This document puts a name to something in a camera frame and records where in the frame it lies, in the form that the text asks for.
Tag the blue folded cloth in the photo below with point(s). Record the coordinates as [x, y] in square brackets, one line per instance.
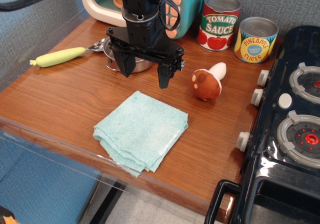
[139, 133]

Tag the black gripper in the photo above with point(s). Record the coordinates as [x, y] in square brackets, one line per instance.
[145, 37]

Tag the tomato sauce can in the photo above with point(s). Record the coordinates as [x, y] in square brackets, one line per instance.
[217, 24]

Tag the black toy stove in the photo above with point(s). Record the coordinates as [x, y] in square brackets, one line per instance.
[280, 173]

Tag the scoop with green handle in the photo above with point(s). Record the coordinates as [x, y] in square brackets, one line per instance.
[62, 56]

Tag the pineapple slices can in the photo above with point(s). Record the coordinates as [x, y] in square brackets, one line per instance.
[255, 40]

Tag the small steel pot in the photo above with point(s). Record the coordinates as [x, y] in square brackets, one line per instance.
[141, 64]

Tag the plush brown mushroom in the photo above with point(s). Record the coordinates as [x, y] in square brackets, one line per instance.
[206, 84]

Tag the teal toy microwave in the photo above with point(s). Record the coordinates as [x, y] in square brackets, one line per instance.
[109, 11]

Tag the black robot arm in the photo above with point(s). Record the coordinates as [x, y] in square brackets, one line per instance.
[147, 7]

